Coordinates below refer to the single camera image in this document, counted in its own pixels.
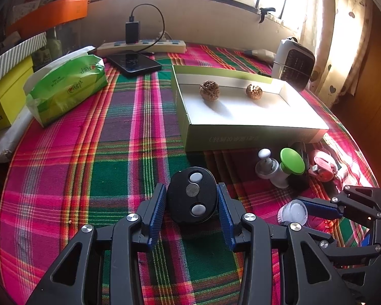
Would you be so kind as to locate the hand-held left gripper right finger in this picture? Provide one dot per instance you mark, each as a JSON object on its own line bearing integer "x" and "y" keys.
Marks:
{"x": 226, "y": 216}

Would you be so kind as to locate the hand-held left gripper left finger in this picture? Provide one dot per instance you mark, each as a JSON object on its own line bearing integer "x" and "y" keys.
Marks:
{"x": 155, "y": 211}

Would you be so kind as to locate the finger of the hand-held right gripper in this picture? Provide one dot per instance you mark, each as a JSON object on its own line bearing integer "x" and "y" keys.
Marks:
{"x": 320, "y": 206}
{"x": 352, "y": 254}

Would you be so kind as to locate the small clear jar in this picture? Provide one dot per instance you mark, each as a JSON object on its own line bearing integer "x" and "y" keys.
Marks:
{"x": 293, "y": 213}

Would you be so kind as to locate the black remote key fob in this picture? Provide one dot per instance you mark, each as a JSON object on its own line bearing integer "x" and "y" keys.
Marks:
{"x": 193, "y": 195}

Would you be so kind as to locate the green capped white stopper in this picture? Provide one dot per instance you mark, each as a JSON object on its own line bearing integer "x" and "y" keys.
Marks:
{"x": 290, "y": 165}

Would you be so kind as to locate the white knob stopper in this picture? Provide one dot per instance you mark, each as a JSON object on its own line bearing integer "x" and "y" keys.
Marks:
{"x": 266, "y": 165}

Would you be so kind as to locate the white box with green sides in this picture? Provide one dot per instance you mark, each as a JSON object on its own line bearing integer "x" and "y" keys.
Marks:
{"x": 241, "y": 114}

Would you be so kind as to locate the plaid tablecloth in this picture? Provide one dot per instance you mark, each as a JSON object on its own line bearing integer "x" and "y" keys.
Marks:
{"x": 98, "y": 171}

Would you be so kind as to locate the small brown walnut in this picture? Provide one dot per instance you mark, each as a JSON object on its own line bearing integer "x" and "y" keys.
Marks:
{"x": 254, "y": 91}

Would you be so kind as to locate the large brown walnut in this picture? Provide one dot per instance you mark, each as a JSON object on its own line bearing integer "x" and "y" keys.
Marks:
{"x": 209, "y": 89}

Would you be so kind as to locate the white and black mini heater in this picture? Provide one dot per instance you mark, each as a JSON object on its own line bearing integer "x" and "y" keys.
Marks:
{"x": 293, "y": 63}

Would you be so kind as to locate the black smartphone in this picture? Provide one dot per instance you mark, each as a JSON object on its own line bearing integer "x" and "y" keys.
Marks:
{"x": 133, "y": 63}

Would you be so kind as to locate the green tissue pack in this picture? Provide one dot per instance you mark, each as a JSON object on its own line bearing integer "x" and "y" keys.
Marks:
{"x": 66, "y": 85}

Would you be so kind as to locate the grey and white tool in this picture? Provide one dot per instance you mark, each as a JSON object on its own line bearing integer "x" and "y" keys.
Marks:
{"x": 260, "y": 54}

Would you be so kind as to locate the white power strip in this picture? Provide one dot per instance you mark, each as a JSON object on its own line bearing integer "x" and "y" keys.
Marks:
{"x": 152, "y": 47}

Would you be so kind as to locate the white plug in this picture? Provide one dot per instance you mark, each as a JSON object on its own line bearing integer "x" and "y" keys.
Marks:
{"x": 163, "y": 35}

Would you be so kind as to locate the black charger adapter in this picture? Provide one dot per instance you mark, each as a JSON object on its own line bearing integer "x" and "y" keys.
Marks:
{"x": 132, "y": 32}

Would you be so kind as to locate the heart print curtain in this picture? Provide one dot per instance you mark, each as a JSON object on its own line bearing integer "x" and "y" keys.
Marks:
{"x": 339, "y": 22}

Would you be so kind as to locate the yellow box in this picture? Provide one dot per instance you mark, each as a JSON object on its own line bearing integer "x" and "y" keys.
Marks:
{"x": 6, "y": 98}

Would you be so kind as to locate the black window clip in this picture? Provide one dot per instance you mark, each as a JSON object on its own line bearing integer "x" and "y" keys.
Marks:
{"x": 266, "y": 13}

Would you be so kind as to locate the striped white box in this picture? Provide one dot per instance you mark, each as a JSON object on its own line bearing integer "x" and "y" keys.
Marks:
{"x": 17, "y": 55}

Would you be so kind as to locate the orange box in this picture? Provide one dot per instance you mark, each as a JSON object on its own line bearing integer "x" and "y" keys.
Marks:
{"x": 54, "y": 12}

